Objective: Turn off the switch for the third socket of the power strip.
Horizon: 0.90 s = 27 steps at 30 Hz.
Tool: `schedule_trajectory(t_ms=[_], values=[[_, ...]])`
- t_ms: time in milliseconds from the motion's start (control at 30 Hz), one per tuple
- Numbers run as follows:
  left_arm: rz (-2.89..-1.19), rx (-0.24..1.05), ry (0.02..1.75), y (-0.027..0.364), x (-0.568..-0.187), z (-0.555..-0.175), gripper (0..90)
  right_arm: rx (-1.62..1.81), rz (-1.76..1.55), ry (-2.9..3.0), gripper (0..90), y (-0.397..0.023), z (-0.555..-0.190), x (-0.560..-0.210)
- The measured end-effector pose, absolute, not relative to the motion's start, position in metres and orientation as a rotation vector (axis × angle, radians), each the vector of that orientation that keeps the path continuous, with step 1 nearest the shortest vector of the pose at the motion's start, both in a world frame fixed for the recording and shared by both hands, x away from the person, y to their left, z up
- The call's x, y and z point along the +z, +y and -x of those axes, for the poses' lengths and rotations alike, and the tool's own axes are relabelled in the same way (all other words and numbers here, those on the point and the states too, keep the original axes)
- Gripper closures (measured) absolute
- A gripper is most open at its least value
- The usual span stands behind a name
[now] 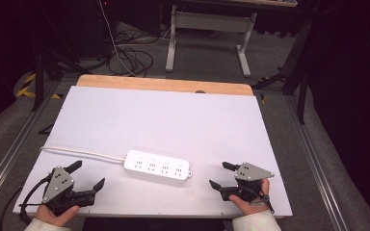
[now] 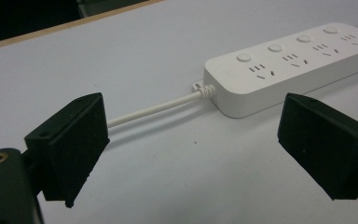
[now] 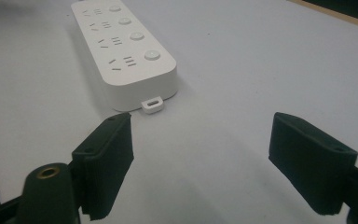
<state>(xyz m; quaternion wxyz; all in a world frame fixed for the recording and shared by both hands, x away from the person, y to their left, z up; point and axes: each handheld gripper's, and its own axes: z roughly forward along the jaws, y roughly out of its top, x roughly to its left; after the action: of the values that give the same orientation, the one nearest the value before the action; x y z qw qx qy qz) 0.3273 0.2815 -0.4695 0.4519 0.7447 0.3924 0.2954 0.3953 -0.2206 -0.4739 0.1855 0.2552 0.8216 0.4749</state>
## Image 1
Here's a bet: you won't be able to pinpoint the white metal desk frame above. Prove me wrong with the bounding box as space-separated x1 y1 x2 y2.
165 4 258 78

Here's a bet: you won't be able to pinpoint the black metal stand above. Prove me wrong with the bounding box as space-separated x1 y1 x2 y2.
251 18 314 125

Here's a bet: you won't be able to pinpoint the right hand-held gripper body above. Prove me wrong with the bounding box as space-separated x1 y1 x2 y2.
222 161 276 203

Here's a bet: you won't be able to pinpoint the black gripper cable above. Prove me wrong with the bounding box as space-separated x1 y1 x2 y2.
250 187 276 215
0 174 53 231

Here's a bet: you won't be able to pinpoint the person's right hand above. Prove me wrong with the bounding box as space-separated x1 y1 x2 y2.
228 178 271 217

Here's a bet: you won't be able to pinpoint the wooden desk top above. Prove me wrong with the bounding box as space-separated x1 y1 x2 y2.
179 0 299 8

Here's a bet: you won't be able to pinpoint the person's left hand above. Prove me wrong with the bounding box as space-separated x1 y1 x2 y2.
35 204 81 228

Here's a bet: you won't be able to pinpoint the white power strip cable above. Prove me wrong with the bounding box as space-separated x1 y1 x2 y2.
40 145 126 164

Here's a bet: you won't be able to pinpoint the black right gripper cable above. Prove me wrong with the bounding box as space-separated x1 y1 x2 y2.
250 187 276 215

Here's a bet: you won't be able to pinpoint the person's dark clothing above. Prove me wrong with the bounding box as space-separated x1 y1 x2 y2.
82 218 226 231

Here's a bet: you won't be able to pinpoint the white power strip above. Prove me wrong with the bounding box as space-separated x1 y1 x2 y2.
122 149 194 185

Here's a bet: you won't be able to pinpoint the black floor cables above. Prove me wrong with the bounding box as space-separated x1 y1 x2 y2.
108 30 154 78

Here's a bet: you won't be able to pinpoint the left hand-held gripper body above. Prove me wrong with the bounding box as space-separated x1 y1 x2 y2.
41 166 96 217

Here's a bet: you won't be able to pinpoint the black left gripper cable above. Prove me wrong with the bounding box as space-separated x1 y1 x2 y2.
0 174 53 231

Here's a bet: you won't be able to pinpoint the black tripod stand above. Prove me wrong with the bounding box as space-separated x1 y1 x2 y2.
32 0 93 113

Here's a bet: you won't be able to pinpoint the white floor cable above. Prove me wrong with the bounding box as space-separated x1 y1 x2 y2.
97 0 138 77

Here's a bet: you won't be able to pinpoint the metal floor rail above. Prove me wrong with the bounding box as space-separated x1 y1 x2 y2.
0 80 66 206
283 95 346 231

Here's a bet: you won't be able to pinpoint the yellow black floor tape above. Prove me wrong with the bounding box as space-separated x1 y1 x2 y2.
14 72 63 100

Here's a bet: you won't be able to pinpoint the white board table cover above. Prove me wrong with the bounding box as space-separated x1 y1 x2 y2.
13 85 294 219

